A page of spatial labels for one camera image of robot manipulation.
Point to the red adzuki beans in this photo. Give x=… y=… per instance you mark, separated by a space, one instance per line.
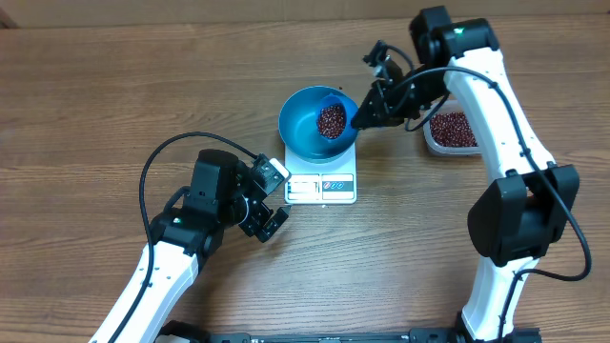
x=452 y=130

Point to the teal round bowl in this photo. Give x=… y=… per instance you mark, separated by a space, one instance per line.
x=296 y=125

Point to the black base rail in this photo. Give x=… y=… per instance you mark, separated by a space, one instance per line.
x=329 y=337

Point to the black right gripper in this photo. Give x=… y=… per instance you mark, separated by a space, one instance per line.
x=391 y=115

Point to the white digital kitchen scale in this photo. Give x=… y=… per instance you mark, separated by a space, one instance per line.
x=321 y=182

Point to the blue plastic measuring scoop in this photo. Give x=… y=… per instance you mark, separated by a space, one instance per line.
x=334 y=118

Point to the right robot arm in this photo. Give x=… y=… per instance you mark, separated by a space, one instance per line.
x=529 y=197

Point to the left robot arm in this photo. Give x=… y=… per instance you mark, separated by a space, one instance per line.
x=224 y=192

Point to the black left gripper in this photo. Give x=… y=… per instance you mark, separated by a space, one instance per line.
x=252 y=225

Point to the clear plastic food container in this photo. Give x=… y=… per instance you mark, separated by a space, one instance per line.
x=435 y=147

